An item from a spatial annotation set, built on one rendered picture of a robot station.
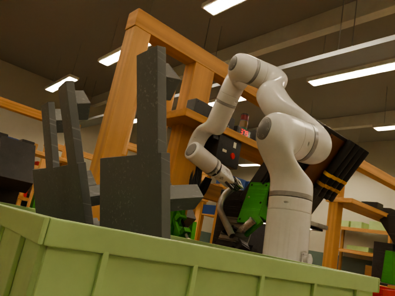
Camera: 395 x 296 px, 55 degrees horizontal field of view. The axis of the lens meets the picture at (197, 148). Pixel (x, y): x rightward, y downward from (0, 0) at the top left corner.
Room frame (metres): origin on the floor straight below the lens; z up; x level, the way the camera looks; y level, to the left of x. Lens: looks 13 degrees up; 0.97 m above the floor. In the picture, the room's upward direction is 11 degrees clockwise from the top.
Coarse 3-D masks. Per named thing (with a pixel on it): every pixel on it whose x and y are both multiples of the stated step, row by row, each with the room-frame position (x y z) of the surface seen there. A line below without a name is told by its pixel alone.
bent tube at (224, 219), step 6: (240, 186) 1.73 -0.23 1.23; (228, 192) 1.77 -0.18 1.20; (222, 198) 1.78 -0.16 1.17; (222, 204) 1.78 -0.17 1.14; (222, 210) 1.76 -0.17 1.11; (222, 216) 1.73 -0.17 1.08; (222, 222) 1.72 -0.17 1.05; (228, 222) 1.70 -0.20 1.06; (228, 228) 1.67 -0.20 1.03; (228, 234) 1.66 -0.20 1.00; (234, 234) 1.67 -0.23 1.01
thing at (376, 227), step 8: (344, 224) 10.32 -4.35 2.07; (352, 224) 10.12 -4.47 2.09; (360, 224) 9.93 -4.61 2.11; (368, 224) 10.11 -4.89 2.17; (376, 224) 9.63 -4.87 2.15; (344, 232) 10.74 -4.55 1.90; (368, 232) 9.70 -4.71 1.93; (376, 232) 9.53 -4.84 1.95; (384, 232) 9.38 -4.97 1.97; (344, 248) 10.21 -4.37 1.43; (352, 248) 10.10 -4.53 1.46; (360, 248) 9.92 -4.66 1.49; (368, 248) 9.75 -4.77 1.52; (368, 272) 9.74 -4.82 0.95
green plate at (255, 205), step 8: (256, 184) 1.77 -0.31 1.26; (264, 184) 1.73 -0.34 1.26; (248, 192) 1.79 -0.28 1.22; (256, 192) 1.75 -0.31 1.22; (264, 192) 1.72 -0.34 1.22; (248, 200) 1.77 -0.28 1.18; (256, 200) 1.73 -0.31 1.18; (264, 200) 1.70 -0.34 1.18; (248, 208) 1.75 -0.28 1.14; (256, 208) 1.71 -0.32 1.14; (264, 208) 1.73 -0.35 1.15; (240, 216) 1.76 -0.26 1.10; (248, 216) 1.73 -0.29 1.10; (264, 216) 1.73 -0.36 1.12
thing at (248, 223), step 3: (249, 219) 1.67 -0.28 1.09; (252, 219) 1.67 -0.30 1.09; (246, 222) 1.67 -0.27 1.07; (249, 222) 1.66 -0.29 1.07; (252, 222) 1.66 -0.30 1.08; (255, 222) 1.67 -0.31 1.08; (243, 225) 1.68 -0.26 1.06; (246, 225) 1.67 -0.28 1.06; (249, 225) 1.67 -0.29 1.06; (252, 225) 1.67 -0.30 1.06; (240, 228) 1.68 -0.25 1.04; (243, 228) 1.68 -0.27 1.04; (246, 228) 1.68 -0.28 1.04; (240, 231) 1.68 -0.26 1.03; (243, 231) 1.68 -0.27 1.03
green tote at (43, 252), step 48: (0, 240) 0.36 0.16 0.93; (48, 240) 0.25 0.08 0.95; (96, 240) 0.27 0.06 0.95; (144, 240) 0.29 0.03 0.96; (192, 240) 0.80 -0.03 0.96; (0, 288) 0.32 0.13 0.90; (48, 288) 0.26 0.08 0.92; (96, 288) 0.28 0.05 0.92; (144, 288) 0.30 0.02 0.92; (192, 288) 0.32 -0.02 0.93; (240, 288) 0.36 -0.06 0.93; (288, 288) 0.39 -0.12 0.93; (336, 288) 0.44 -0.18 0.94
